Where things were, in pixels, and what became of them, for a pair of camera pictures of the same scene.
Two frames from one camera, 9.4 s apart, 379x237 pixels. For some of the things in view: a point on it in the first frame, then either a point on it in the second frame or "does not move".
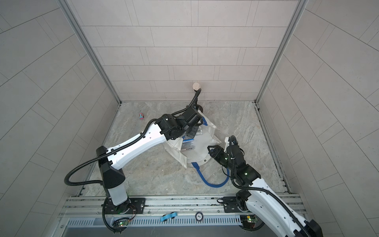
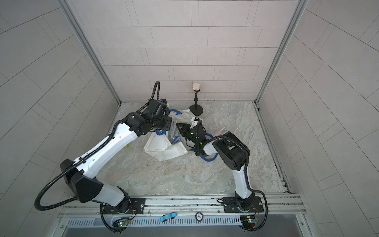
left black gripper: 194,129 to 169,120
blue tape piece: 172,215 does not move
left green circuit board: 123,223 does not move
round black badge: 199,216 does not move
